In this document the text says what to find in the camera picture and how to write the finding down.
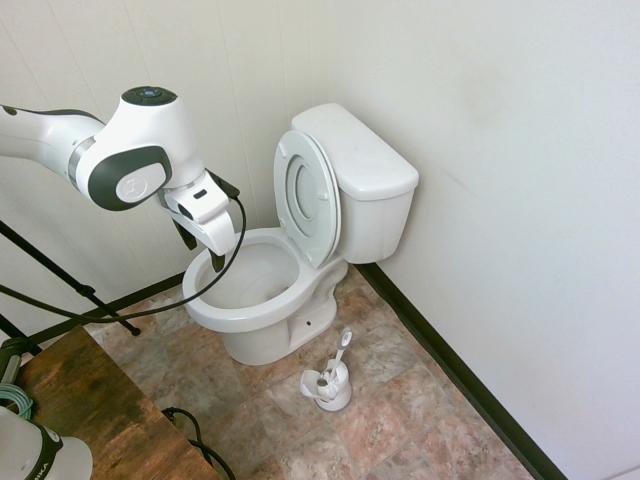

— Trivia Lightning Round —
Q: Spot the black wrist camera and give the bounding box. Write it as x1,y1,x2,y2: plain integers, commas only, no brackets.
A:
206,169,241,200

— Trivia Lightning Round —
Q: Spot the white toilet brush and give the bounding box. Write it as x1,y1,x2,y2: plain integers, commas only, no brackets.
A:
315,327,353,399

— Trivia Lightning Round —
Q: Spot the green coiled cable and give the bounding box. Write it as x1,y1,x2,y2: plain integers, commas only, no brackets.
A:
0,382,36,422

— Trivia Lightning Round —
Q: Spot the black baseboard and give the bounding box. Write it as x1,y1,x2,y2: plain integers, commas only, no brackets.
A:
355,262,569,480
29,272,188,347

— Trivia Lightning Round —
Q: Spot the brown wooden table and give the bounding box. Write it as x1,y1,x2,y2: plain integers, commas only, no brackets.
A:
17,323,224,480

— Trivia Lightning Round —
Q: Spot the white toilet seat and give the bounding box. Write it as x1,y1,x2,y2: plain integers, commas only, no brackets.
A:
273,130,341,269

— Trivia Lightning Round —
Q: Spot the black floor cable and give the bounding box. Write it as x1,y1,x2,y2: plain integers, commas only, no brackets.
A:
160,406,237,480

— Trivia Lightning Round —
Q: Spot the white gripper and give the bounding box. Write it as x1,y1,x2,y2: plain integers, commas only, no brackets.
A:
162,172,237,274

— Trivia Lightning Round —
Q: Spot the black camera cable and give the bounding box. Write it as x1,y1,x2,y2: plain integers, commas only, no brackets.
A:
0,188,248,321

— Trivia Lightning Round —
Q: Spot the white toilet bowl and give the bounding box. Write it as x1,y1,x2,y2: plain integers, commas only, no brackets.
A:
181,227,351,366

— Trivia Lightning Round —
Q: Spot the white toilet tank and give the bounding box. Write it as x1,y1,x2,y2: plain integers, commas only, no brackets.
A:
337,177,417,265

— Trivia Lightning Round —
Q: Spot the black camera tripod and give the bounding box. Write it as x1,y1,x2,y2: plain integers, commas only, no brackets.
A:
0,219,142,357

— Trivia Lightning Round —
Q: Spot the white tank cover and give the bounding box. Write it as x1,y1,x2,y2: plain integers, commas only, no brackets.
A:
290,102,420,202

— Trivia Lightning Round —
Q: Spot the white toilet lid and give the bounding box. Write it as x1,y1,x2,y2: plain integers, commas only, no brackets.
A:
292,132,344,267

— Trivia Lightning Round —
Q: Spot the grey table clamp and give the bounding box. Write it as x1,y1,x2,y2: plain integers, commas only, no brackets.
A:
0,337,28,389

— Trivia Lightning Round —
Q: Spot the white brush holder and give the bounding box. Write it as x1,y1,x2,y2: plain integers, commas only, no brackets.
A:
299,363,353,413

